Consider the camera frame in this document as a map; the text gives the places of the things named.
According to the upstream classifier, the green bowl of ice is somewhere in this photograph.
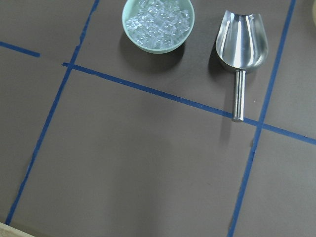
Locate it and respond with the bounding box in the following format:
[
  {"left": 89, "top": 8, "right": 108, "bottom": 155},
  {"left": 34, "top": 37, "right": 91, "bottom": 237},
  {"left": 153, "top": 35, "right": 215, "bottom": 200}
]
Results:
[{"left": 121, "top": 0, "right": 195, "bottom": 54}]

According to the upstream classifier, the steel ice scoop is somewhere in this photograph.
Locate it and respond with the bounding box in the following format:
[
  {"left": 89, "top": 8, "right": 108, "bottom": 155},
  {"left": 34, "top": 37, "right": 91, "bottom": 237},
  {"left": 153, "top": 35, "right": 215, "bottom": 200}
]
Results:
[{"left": 215, "top": 10, "right": 269, "bottom": 122}]

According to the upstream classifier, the bamboo cutting board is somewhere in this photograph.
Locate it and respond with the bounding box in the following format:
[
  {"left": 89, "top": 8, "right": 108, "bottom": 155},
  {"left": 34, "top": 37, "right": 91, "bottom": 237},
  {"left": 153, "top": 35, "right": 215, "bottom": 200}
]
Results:
[{"left": 0, "top": 222, "right": 34, "bottom": 237}]

